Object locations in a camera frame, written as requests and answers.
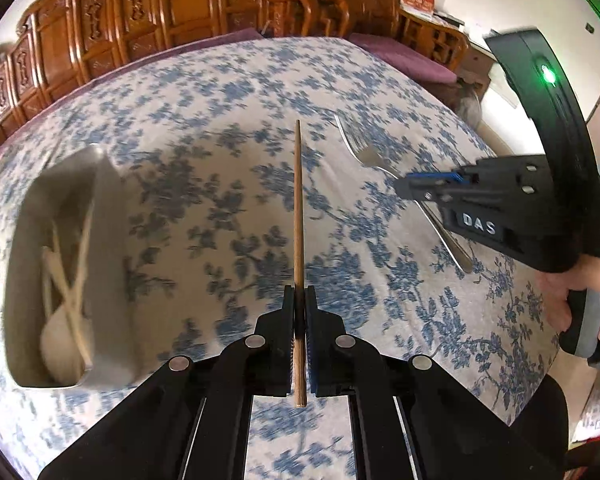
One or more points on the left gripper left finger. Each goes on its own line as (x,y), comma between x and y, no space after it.
(274,358)

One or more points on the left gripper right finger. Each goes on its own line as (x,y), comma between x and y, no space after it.
(325,363)

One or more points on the steel dinner fork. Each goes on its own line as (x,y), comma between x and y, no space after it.
(368,157)

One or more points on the cream chopstick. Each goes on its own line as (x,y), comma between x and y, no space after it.
(57,272)
(75,303)

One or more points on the white ceramic soup spoon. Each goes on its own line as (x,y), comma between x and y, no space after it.
(57,346)

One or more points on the person's right hand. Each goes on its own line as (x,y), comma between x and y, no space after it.
(555,287)

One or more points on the grey rectangular utensil tray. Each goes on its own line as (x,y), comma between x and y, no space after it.
(59,197)

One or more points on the purple bench cushion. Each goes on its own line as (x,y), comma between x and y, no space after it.
(404,59)

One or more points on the wooden armchair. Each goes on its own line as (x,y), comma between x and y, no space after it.
(304,18)

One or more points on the carved wooden screen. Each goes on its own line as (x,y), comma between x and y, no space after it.
(63,44)

